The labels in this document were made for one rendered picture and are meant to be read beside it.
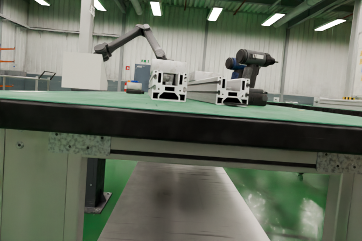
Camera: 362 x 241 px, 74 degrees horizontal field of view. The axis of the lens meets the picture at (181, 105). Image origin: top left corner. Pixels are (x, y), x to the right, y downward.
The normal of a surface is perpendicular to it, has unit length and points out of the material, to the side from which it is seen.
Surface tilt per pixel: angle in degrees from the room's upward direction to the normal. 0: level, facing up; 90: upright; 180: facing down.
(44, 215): 90
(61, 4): 90
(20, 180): 90
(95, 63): 90
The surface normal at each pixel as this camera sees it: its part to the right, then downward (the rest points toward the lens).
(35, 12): 0.03, 0.06
